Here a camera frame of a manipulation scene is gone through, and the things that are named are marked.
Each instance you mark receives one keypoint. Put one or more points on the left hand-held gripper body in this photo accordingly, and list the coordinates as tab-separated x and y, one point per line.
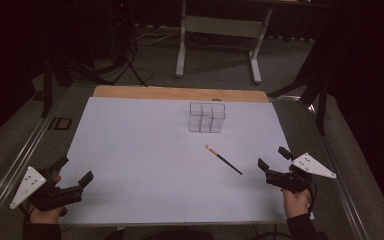
30	185

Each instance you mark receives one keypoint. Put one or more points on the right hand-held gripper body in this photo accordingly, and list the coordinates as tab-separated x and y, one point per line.
296	173

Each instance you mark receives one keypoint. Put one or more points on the black makeup brush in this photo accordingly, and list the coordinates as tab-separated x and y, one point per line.
223	159

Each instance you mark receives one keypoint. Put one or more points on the clear acrylic organizer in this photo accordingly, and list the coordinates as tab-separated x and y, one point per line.
207	117

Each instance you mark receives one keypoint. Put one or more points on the person's right hand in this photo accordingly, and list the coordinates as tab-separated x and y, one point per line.
295	203

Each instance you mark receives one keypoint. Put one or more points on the person's left hand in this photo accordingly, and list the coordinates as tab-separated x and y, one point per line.
46	215

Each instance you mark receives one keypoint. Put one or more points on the black metal stand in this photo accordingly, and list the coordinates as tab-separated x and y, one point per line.
47	86
313	86

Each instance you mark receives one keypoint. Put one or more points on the wooden board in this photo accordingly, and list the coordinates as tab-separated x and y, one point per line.
180	94

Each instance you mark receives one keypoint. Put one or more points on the dark equipment rack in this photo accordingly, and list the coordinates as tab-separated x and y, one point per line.
123	26

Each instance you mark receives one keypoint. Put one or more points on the metal floor rail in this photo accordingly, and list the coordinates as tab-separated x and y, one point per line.
16	160
343	186

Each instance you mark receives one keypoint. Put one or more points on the white desk frame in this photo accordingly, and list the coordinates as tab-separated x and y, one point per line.
221	26

